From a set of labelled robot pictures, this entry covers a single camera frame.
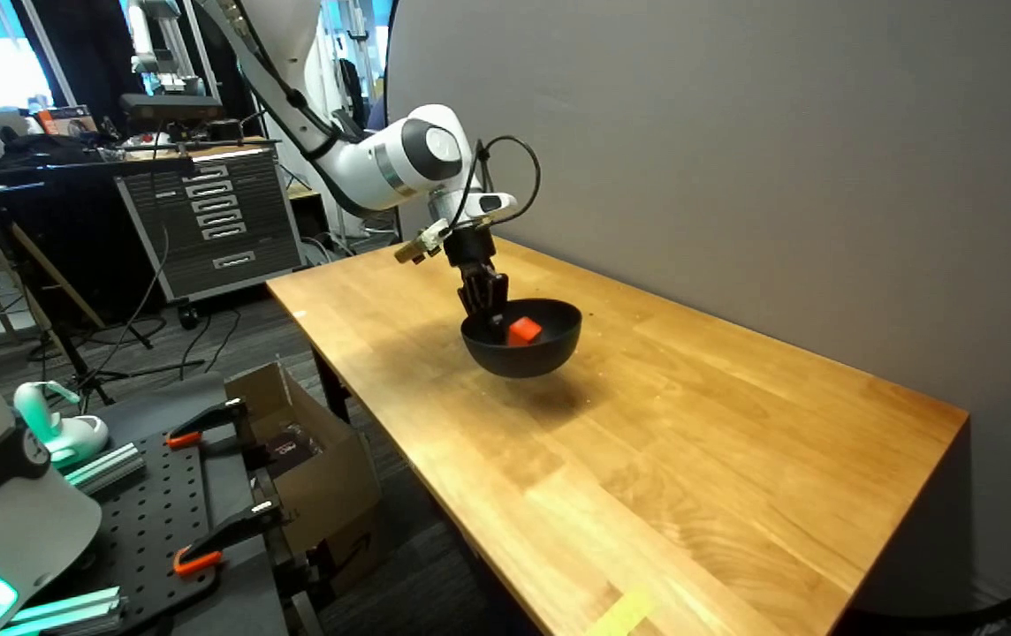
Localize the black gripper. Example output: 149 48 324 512
444 223 516 327

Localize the red block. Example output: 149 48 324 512
505 314 543 349

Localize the black bowl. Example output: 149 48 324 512
458 296 586 381

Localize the brown cardboard box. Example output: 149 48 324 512
221 360 384 558

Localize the yellow tape strip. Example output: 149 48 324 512
584 586 657 636

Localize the black equipment box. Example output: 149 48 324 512
116 88 226 136

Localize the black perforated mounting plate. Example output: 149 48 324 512
40 433 298 636

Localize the aluminium extrusion bar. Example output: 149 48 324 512
0 584 128 636
58 439 146 496

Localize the teal and white device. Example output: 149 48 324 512
11 378 113 472

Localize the wrist camera with tan mount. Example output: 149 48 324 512
392 182 522 265

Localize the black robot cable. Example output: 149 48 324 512
444 129 543 233

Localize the orange-handled black clamp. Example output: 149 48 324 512
162 394 251 457
170 497 286 580

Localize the black floor cable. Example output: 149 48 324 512
846 561 1011 636

